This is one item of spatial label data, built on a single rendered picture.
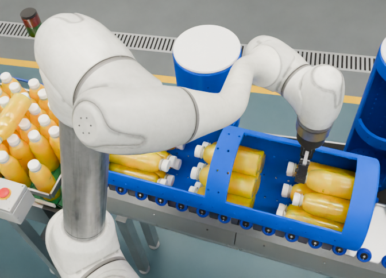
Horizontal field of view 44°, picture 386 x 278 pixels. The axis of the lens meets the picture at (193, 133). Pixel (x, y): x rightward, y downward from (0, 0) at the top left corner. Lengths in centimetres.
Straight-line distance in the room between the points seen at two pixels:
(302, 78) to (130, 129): 57
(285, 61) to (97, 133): 61
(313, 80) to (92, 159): 51
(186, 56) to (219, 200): 72
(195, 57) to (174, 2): 195
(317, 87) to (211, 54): 91
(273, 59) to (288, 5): 266
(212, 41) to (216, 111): 119
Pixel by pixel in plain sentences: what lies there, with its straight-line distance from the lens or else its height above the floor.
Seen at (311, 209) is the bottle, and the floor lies 113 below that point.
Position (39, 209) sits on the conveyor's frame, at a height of 88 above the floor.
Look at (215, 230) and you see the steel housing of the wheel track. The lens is 166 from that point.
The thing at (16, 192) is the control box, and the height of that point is 110.
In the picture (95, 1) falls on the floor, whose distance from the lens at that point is 400.
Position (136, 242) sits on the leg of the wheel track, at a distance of 223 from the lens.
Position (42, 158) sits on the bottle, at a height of 100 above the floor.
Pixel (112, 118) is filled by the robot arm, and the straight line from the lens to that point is 67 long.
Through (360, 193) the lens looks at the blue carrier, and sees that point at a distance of 139.
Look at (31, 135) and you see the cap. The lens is 174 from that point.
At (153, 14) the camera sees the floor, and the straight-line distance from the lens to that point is 377.
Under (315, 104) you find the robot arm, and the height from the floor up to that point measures 155.
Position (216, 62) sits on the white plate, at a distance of 190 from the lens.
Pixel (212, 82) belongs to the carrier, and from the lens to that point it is 191.
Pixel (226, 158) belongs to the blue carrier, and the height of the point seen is 123.
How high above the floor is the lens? 240
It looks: 54 degrees down
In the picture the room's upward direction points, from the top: 6 degrees counter-clockwise
